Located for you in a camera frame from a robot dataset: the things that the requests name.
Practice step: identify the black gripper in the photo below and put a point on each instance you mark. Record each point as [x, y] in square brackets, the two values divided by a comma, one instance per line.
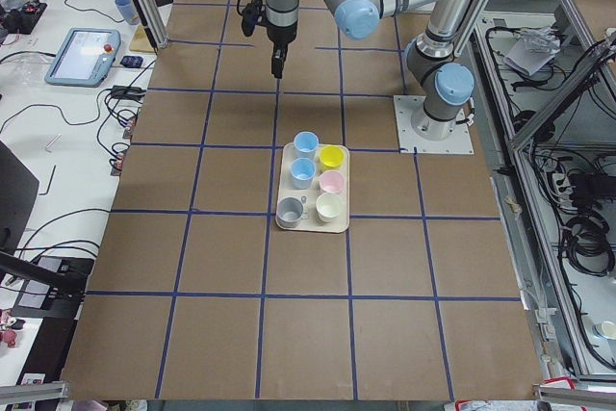
[280, 36]

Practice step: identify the light blue plastic cup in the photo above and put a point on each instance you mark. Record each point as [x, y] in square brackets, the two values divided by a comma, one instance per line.
[305, 145]

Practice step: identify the yellow plastic cup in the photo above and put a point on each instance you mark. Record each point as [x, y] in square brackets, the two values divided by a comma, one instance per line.
[331, 157]

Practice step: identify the pink plastic cup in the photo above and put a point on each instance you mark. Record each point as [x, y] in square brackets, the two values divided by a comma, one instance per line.
[332, 181]

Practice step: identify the grey plastic cup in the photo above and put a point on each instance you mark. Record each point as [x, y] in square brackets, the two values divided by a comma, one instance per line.
[289, 212]

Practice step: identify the cream white plastic cup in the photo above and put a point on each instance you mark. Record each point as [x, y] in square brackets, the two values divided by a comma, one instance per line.
[329, 206]

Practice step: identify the wooden stand base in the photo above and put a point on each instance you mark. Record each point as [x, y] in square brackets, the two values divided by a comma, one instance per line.
[140, 42]

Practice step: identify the cream plastic tray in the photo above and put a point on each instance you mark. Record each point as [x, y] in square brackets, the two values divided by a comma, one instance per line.
[310, 221]

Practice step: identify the blue mug on desk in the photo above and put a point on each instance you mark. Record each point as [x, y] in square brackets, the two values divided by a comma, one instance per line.
[127, 11]

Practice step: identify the black power adapter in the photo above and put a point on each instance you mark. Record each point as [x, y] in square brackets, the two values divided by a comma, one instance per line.
[127, 92]

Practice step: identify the blue teach pendant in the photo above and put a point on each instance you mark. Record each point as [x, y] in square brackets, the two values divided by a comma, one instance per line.
[85, 58]

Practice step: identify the crumpled white paper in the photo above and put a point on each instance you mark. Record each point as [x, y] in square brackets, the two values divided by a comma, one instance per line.
[533, 49]

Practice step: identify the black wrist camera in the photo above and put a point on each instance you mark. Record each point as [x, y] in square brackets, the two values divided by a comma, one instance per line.
[252, 16]

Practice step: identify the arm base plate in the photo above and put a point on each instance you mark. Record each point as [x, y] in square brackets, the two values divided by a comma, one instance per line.
[420, 134]

